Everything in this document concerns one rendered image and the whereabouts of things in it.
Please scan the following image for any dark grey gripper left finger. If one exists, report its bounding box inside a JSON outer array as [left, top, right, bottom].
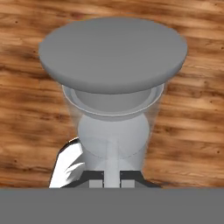
[[67, 171, 105, 189]]

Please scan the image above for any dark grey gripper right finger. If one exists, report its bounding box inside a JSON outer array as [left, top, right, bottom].
[[119, 171, 162, 189]]

